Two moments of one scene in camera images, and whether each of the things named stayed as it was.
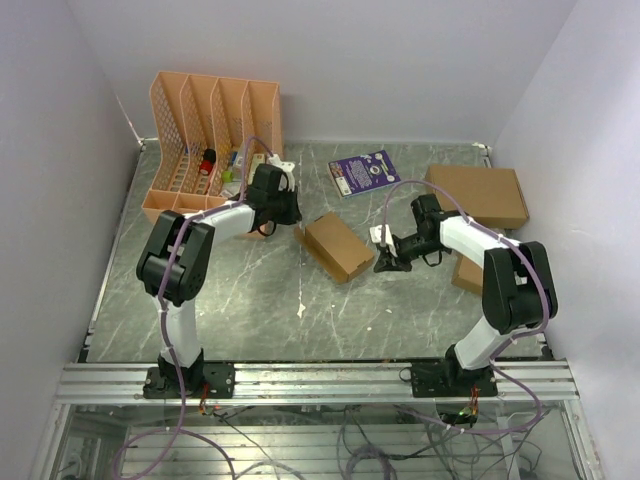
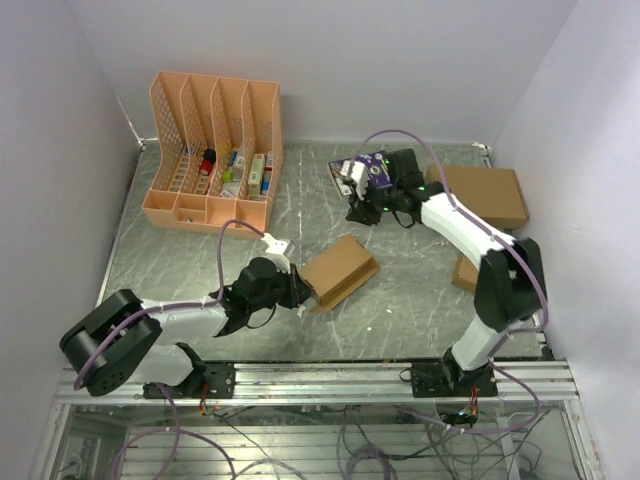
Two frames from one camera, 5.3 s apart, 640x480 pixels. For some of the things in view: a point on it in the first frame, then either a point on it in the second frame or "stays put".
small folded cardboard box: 468,275 stays put
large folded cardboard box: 490,197 stays put
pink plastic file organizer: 208,137 stays put
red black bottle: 208,161 stays put
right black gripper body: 408,249 -> 375,203
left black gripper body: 285,207 -> 284,288
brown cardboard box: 333,248 -> 348,266
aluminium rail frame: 537,382 stays put
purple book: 360,174 stays put
